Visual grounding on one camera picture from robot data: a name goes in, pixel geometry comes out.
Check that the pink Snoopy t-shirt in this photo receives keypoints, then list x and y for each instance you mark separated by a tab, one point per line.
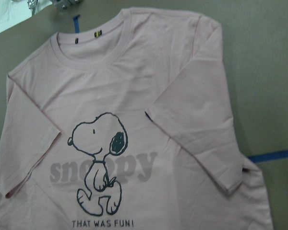
127	127

